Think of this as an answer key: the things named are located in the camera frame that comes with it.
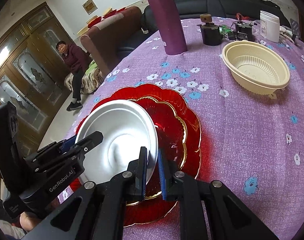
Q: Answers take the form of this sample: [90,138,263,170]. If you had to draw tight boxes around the small yellow wall plaque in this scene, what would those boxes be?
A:
[82,0,98,15]

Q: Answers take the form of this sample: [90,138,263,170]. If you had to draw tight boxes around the brown armchair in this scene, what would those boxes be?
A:
[80,7,147,77]

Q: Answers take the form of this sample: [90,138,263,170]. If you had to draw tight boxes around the green circuit board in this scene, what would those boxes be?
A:
[219,25,233,36]

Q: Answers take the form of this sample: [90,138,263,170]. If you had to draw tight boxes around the wooden glass door cabinet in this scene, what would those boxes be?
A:
[0,3,72,157]

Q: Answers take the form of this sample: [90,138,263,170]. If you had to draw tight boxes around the white plastic jar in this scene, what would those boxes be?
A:
[260,10,280,43]

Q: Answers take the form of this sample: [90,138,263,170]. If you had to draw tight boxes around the person's left hand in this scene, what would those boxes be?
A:
[19,212,41,232]

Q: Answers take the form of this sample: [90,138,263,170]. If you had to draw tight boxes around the cream plastic bowl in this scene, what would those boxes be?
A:
[222,41,290,95]

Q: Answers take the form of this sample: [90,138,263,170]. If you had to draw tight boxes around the black leather sofa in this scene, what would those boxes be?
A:
[116,0,291,60]

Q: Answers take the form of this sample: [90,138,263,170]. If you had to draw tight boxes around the purple floral tablecloth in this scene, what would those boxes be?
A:
[64,19,304,239]

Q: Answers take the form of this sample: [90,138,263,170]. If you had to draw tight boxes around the red gold-rimmed glass plate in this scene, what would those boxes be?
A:
[125,95,188,207]

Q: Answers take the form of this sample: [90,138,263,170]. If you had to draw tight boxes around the purple thermos bottle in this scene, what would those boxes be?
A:
[147,0,187,55]

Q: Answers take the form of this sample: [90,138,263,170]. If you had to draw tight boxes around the black perforated stand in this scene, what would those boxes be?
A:
[290,18,301,45]

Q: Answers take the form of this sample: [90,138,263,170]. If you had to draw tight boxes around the white cloth gloves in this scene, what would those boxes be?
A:
[279,25,297,44]

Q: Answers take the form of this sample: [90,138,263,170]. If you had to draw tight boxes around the red bag on sofa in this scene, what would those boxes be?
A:
[236,12,250,21]

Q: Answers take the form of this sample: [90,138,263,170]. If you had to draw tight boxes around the white disposable plate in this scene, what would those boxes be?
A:
[76,100,159,184]

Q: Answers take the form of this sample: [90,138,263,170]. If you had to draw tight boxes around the black motor with wooden spool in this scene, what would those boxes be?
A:
[198,14,223,46]

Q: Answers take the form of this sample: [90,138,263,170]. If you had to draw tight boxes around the black cylindrical motor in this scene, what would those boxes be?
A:
[228,21,256,42]

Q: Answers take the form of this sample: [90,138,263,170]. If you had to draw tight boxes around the seated person in maroon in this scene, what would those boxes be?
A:
[56,41,92,112]

